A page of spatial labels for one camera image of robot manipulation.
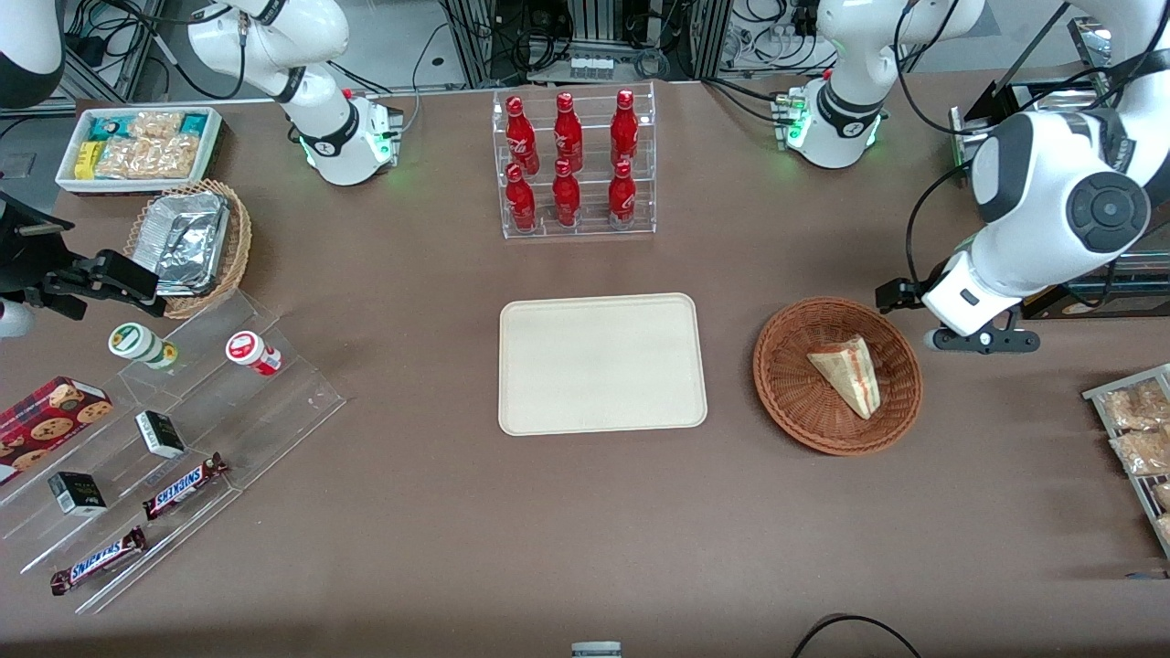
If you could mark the wrapped triangle sandwich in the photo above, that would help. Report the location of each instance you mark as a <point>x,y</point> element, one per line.
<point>850,370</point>

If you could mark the small grey device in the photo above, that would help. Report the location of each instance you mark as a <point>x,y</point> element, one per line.
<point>596,650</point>

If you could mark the Snickers chocolate bar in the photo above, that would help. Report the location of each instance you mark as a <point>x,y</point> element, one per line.
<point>99,562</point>
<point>183,487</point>

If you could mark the green lidded cup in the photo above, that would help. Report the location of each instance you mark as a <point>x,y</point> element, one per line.
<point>137,343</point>

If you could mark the teal snack packet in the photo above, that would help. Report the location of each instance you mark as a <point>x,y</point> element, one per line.
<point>105,130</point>
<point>196,125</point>

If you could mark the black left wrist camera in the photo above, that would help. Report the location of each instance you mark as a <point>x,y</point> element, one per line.
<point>900,294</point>

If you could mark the small black carton box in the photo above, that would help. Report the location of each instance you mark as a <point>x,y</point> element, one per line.
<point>160,434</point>
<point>78,493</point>

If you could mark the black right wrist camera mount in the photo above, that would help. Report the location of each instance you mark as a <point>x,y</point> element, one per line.
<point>27,215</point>

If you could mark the clear acrylic stepped shelf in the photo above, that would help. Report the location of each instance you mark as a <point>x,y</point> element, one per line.
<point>274,402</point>

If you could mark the white power strip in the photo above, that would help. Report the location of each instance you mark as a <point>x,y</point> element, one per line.
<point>590,67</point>

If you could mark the yellow snack packet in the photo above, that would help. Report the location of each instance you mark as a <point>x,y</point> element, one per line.
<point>87,160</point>

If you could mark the foil container stack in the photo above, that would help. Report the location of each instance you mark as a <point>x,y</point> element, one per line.
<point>187,242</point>

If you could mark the red lidded cup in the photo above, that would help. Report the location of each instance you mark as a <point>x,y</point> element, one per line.
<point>251,352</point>

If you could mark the red cola bottle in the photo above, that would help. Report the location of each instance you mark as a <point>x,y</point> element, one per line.
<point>521,201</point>
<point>624,128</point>
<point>568,132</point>
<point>520,137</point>
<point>622,196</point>
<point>566,196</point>

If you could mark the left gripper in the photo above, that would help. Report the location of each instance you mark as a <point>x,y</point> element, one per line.
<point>899,293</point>

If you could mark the light wicker basket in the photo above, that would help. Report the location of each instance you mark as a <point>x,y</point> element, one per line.
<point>239,242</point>

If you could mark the clear rice cracker bag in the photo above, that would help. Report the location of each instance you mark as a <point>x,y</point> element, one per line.
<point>146,157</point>
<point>155,124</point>

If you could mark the beige plastic tray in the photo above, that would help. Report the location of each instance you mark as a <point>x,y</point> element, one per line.
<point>603,366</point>

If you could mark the clear acrylic bottle rack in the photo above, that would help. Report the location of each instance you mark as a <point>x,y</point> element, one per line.
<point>590,224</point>

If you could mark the brown wicker basket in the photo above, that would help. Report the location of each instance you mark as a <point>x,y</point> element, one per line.
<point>791,384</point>

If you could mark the white snack bin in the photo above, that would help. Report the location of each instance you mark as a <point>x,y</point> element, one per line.
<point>216,146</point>

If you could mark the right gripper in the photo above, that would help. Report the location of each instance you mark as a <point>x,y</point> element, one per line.
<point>20,256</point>

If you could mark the clear bagged snack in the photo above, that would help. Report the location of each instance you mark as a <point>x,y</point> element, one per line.
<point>1143,452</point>
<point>1138,407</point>

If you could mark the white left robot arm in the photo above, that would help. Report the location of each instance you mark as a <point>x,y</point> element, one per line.
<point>1033,183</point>

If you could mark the red cookie box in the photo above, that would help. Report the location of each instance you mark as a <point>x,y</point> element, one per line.
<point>46,420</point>

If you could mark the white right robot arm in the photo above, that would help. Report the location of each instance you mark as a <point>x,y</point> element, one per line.
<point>343,146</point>

